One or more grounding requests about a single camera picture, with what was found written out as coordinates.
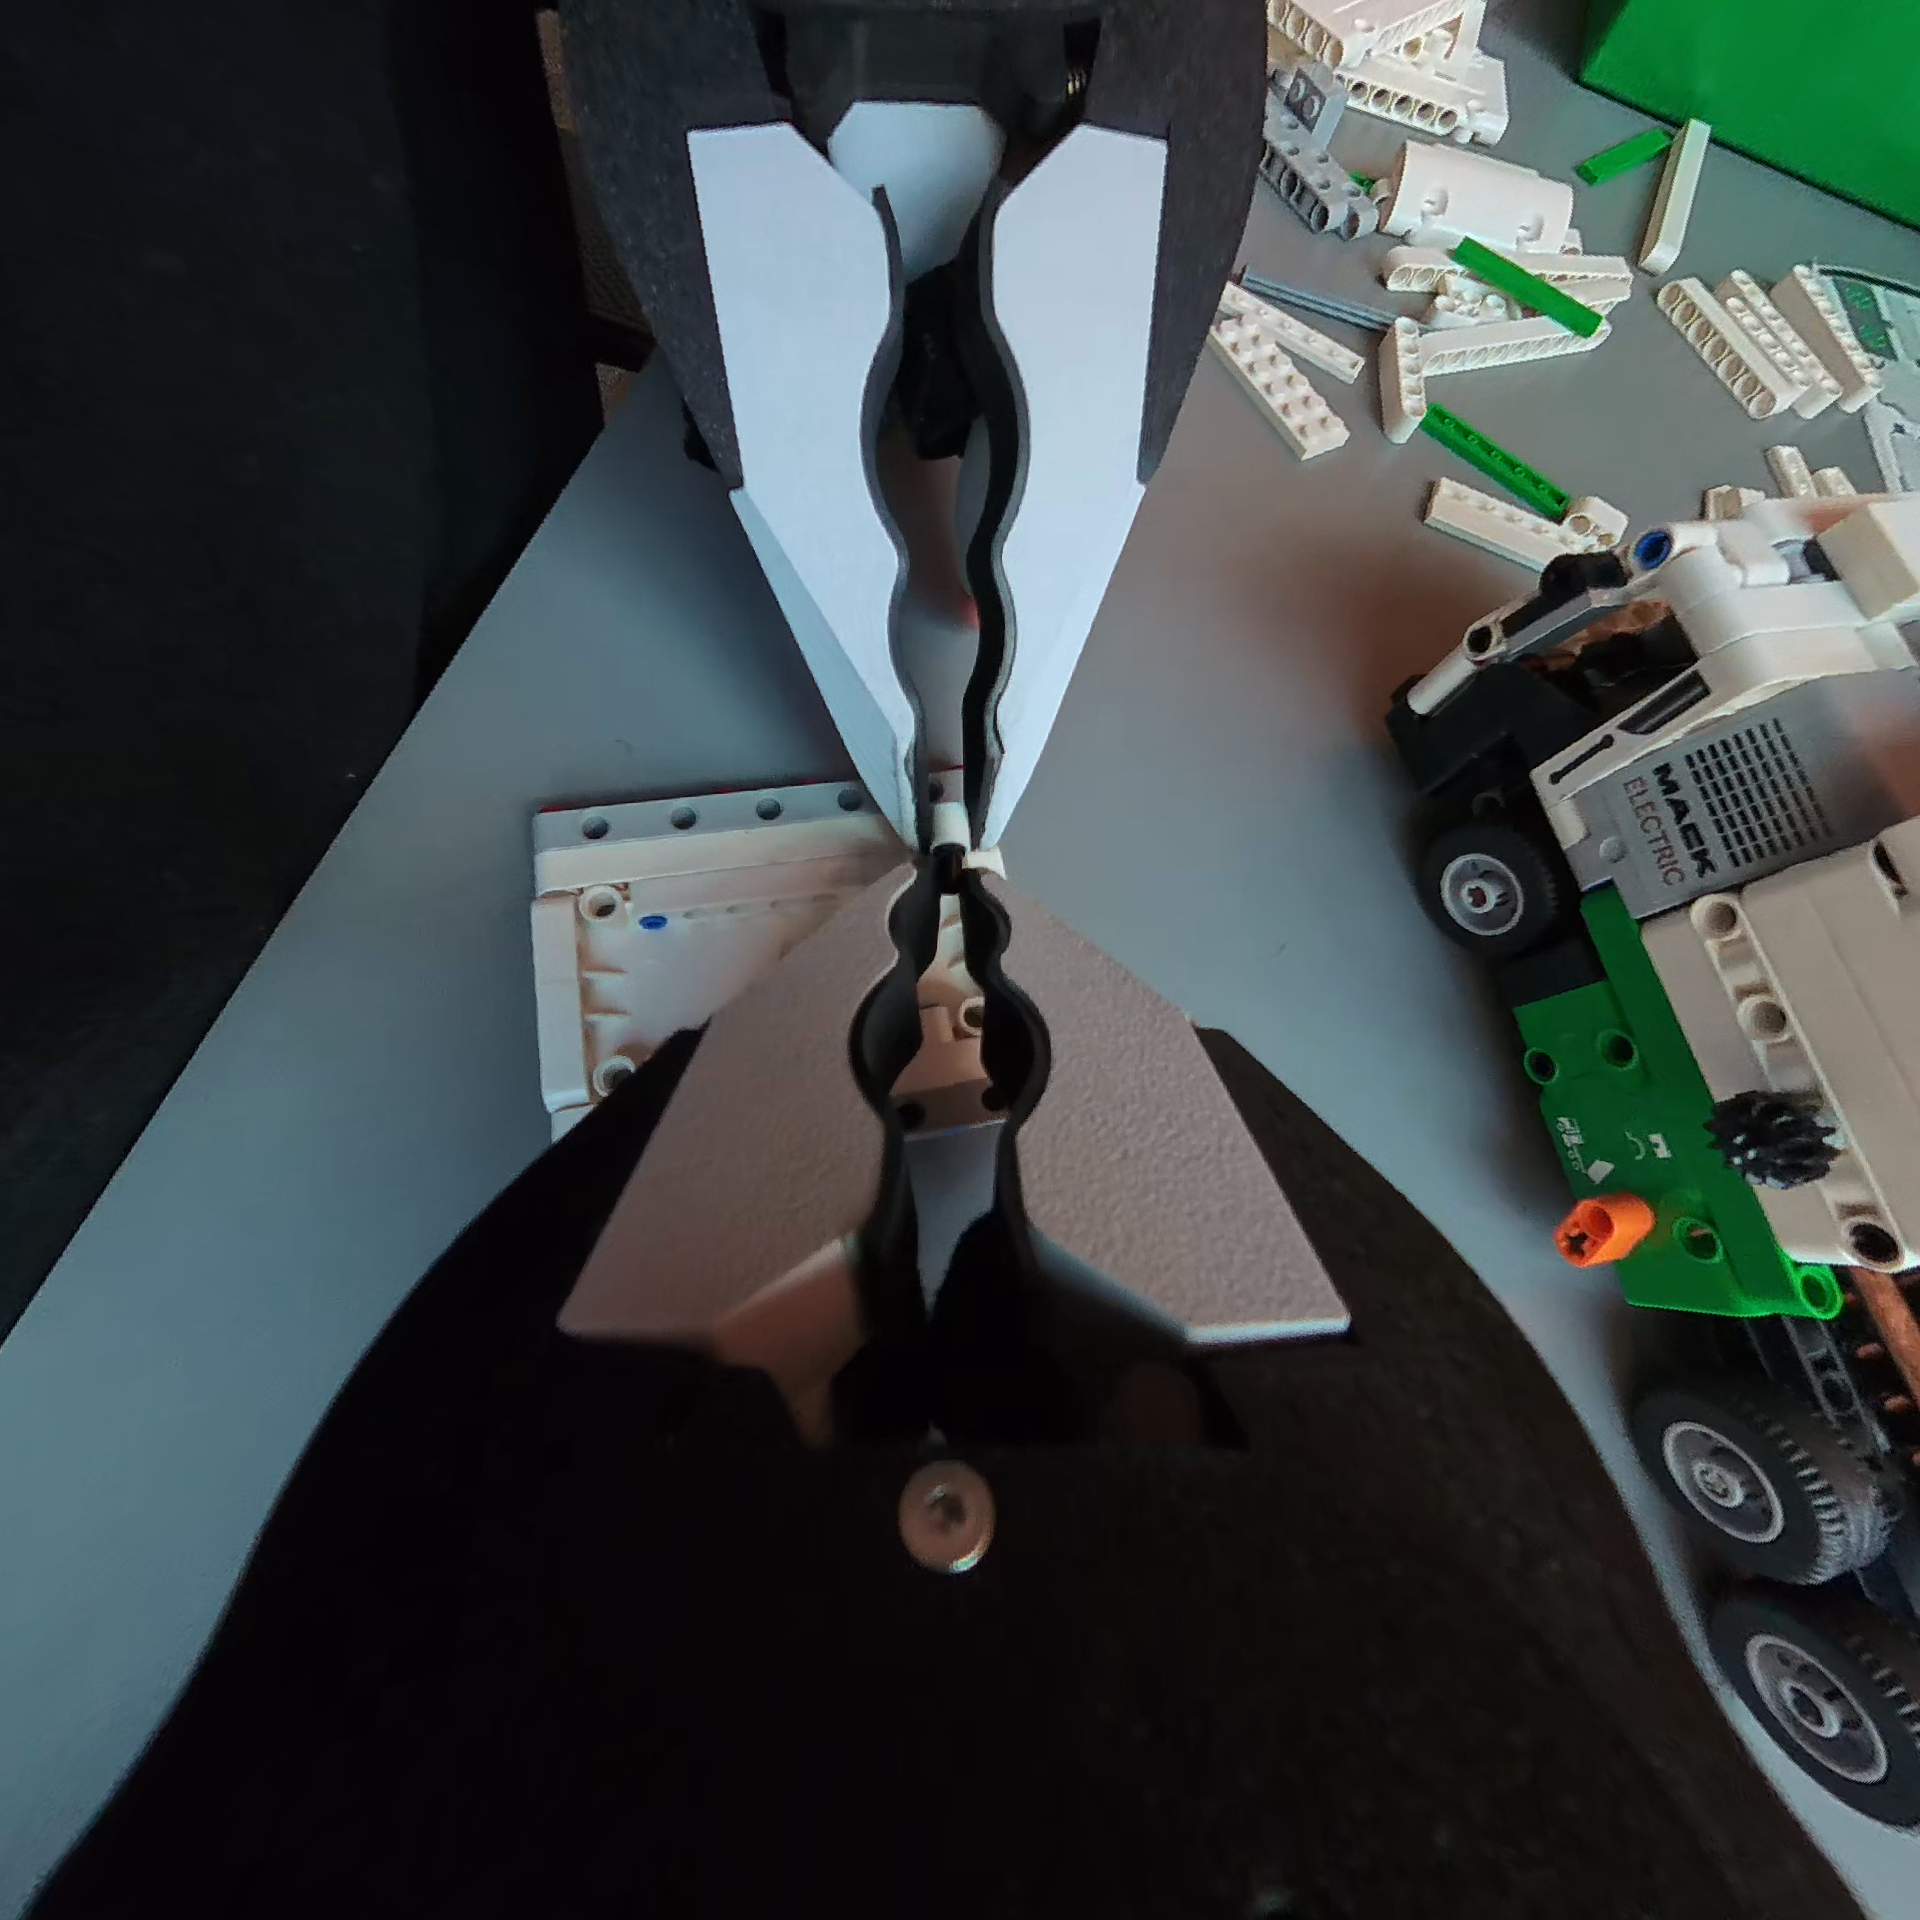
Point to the white green lego truck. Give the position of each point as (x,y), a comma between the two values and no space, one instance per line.
(1694,901)

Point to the pile of white lego pieces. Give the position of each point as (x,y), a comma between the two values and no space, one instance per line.
(1501,194)

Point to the white lego panel assembly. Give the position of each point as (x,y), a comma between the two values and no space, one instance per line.
(661,931)

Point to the black lego pin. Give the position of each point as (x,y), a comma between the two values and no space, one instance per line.
(949,870)

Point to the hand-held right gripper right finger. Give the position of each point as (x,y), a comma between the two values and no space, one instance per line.
(1184,1184)

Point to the blue grey lego axle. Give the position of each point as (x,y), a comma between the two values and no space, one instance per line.
(1319,298)

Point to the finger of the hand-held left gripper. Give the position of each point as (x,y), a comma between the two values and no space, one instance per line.
(780,376)
(1080,376)

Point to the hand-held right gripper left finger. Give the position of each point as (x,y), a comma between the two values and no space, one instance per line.
(721,1171)

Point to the green white sticker sheet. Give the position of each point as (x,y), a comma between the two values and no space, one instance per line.
(1883,345)

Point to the grey lego beam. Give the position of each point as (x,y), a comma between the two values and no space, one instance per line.
(1319,165)

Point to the short green lego plate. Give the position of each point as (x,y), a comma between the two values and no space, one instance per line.
(1621,154)

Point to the studded green lego plate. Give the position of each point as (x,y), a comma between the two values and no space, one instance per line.
(1494,458)

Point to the white lego beam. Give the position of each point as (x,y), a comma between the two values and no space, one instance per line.
(961,832)

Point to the smooth green lego tile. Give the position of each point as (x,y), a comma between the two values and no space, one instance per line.
(1523,285)

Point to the green box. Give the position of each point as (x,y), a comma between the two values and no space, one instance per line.
(1769,89)

